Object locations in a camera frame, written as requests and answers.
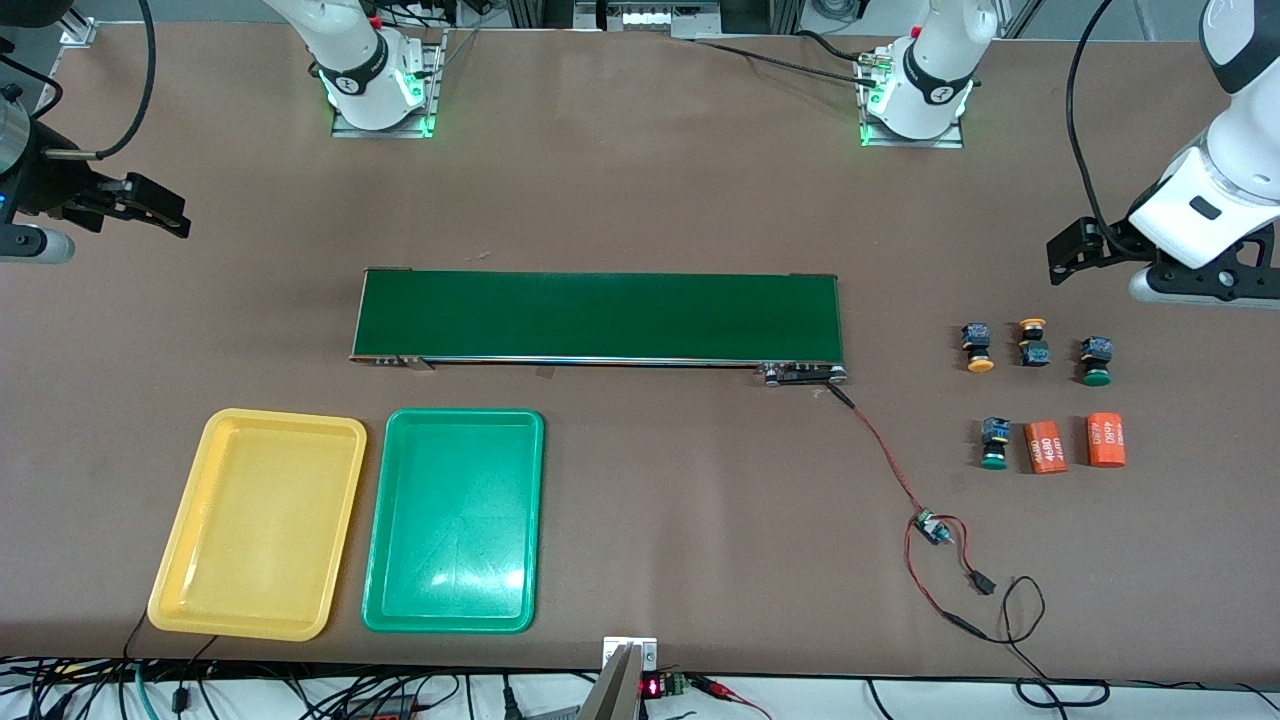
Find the small speed controller board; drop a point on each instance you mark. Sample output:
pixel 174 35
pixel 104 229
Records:
pixel 930 525

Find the silver mounting plate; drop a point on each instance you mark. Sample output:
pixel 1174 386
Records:
pixel 645 655

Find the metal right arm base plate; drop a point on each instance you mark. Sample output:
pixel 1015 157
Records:
pixel 436 100

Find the yellow plastic tray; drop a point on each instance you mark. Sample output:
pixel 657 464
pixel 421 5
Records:
pixel 260 520

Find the yellow mushroom push button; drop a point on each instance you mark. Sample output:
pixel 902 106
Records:
pixel 1034 353
pixel 977 335

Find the red black clip lead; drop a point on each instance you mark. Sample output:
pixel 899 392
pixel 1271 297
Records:
pixel 715 686

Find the grey metal bar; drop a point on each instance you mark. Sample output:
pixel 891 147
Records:
pixel 612 695

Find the green plastic tray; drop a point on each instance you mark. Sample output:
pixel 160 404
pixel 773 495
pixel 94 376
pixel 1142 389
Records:
pixel 450 520

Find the green mushroom push button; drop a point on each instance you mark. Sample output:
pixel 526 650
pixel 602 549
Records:
pixel 994 432
pixel 1097 350

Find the green conveyor belt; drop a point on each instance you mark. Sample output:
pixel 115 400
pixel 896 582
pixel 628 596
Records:
pixel 600 315

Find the aluminium frame profile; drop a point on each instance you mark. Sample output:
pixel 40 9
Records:
pixel 78 32

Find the small red digit display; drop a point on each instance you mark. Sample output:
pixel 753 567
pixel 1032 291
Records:
pixel 651 688

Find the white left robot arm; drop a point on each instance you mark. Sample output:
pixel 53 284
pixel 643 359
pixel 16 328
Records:
pixel 930 80

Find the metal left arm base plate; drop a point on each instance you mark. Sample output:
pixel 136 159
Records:
pixel 945 141

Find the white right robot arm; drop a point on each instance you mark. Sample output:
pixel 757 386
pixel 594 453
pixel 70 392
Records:
pixel 360 60

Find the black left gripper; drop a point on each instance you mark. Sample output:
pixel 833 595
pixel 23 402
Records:
pixel 1113 239

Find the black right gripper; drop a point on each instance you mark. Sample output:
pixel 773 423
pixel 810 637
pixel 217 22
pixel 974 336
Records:
pixel 52 183

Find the white power strip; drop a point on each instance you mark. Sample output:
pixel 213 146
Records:
pixel 650 18

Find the orange cylinder white 4680 print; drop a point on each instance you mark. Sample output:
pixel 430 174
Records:
pixel 1045 447
pixel 1105 440

